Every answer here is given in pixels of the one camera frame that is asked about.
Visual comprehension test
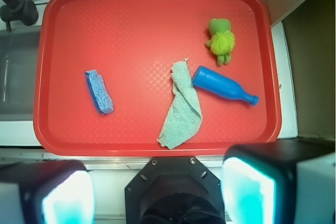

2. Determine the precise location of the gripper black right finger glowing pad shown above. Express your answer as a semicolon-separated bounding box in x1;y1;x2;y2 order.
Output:
220;137;335;223

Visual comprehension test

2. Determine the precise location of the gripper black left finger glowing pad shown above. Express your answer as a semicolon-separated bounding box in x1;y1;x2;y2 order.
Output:
1;160;96;223

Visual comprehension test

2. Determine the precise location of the green plush animal toy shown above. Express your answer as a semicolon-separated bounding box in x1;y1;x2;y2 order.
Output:
205;18;236;67

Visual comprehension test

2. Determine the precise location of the blue scrubbing sponge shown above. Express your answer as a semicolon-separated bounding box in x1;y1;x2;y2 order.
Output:
84;70;114;115

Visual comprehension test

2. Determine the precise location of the light green knitted cloth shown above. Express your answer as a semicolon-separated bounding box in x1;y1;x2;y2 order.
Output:
157;58;203;150

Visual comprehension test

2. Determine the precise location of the blue plastic bottle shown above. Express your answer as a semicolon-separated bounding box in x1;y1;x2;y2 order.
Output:
192;66;259;106

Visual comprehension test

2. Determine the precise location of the red plastic tray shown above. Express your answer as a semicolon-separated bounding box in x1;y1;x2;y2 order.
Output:
33;0;281;157

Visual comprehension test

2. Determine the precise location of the grey metal sink basin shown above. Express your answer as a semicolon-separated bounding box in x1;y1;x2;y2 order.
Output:
1;28;40;121

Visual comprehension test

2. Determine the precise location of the black faucet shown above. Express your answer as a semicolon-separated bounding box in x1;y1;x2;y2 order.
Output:
1;0;39;32

